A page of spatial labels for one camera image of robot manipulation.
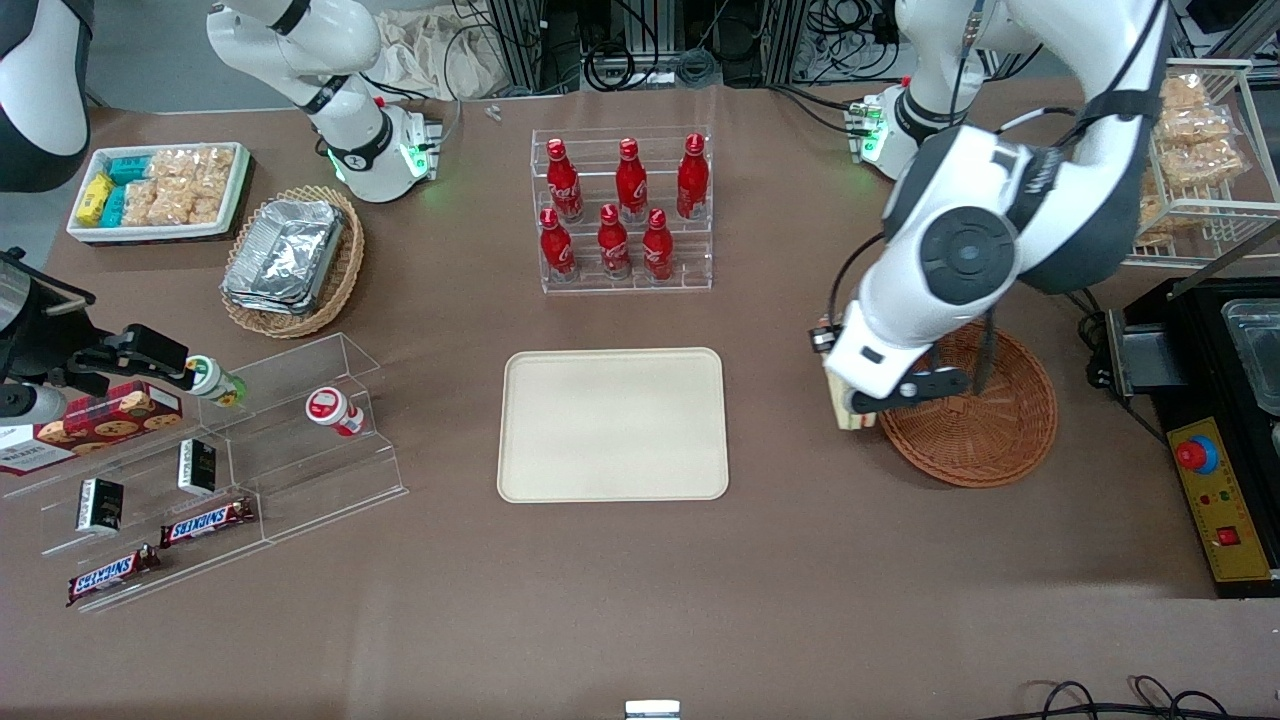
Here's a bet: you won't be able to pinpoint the white bottle green label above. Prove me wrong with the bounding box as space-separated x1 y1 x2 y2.
186 355 247 408

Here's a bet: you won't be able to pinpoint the round brown wicker basket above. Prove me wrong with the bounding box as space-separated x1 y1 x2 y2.
878 320 1059 489

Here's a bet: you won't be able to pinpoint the black cable bundle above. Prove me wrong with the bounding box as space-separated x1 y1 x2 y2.
1075 290 1114 390

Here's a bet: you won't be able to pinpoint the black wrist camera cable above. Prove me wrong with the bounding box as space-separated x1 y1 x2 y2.
828 0 1171 326

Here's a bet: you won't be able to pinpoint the beige plastic tray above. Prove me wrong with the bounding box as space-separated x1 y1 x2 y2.
497 347 730 503

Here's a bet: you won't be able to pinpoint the aluminium frame structure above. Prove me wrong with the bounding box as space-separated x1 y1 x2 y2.
488 0 901 93

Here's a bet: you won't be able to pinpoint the red cookie box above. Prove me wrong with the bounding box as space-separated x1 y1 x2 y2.
0 381 185 477

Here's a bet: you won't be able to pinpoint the beige crumpled cloth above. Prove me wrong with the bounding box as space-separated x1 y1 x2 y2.
375 8 503 101

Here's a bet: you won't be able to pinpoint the black looped floor cables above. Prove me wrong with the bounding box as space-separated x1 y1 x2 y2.
1000 677 1233 720

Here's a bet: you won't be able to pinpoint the yellow snack pack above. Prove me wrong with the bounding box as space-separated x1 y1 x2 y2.
76 172 113 227

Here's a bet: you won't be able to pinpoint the black machine housing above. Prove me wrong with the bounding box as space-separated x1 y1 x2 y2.
1125 270 1280 421

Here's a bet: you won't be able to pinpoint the grey metal box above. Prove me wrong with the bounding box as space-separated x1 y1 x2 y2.
1105 307 1183 398

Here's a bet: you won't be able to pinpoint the small black box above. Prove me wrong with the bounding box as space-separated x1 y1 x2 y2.
76 478 125 534
177 438 218 498

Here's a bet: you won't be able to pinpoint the black coiled cable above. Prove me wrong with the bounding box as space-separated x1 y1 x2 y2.
584 42 637 89

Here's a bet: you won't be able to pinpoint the white wire rack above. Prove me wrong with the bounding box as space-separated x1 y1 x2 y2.
1120 57 1280 269

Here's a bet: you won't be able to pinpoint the clear plastic container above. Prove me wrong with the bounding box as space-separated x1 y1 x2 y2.
1221 298 1280 417

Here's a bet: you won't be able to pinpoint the clear acrylic bottle rack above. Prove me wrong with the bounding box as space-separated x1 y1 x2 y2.
530 127 715 295

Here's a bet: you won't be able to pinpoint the aluminium foil container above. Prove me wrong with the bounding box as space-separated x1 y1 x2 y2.
226 198 346 303
221 283 323 317

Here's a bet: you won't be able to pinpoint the red cola bottle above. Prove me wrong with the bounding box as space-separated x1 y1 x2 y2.
642 208 675 282
615 138 648 223
546 138 584 223
598 204 632 280
677 133 710 221
540 208 577 283

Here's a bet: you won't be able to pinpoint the triangular sandwich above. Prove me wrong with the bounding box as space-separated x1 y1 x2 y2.
825 370 882 433

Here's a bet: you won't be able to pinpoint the clear acrylic stepped shelf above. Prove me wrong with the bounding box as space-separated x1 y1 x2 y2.
0 333 409 613

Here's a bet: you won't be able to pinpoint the oval light wicker basket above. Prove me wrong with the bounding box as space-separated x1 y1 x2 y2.
220 185 365 339

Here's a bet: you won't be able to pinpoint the white bottle red cap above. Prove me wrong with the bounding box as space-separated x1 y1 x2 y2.
305 386 366 438

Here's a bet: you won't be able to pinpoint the snickers chocolate bar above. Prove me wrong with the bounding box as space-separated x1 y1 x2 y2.
160 497 257 549
66 545 162 608

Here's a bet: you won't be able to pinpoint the white rectangular snack tray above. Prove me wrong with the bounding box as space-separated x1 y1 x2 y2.
66 142 252 245

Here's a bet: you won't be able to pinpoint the yellow emergency stop control box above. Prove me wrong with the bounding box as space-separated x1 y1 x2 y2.
1167 420 1280 599

